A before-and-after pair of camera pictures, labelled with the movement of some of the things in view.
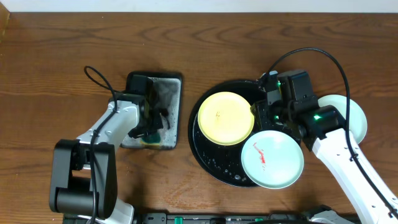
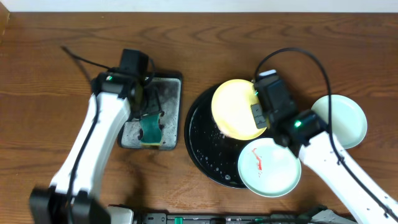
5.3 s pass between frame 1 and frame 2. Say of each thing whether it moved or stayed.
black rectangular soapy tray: stayed
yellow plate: moved
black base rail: stayed
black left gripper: moved
